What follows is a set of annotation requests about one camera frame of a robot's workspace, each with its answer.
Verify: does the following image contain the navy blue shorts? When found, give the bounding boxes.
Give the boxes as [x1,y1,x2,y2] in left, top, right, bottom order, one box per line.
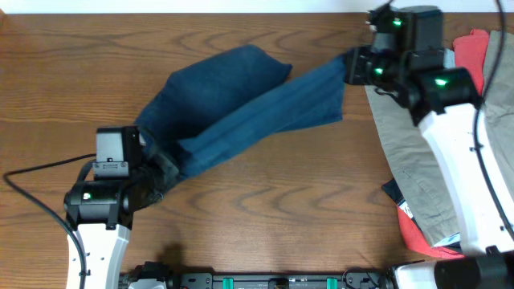
[135,45,345,180]

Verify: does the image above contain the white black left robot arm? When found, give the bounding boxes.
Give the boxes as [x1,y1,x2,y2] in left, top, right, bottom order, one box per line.
[64,133,179,288]

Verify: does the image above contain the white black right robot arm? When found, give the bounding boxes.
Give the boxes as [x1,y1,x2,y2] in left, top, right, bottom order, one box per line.
[345,3,513,288]

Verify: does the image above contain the light blue garment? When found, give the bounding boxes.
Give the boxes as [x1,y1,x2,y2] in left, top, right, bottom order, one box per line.
[443,48,456,69]

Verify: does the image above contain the red garment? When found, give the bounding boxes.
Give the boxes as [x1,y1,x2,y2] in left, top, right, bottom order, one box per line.
[397,29,489,259]

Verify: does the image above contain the khaki beige shorts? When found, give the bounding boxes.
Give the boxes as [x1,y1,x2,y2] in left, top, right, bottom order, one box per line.
[365,86,461,246]

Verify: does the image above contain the grey olive garment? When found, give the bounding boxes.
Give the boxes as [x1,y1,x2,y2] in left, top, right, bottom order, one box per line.
[481,30,514,230]

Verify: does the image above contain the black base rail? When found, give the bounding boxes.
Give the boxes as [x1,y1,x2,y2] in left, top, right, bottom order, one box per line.
[117,262,396,289]

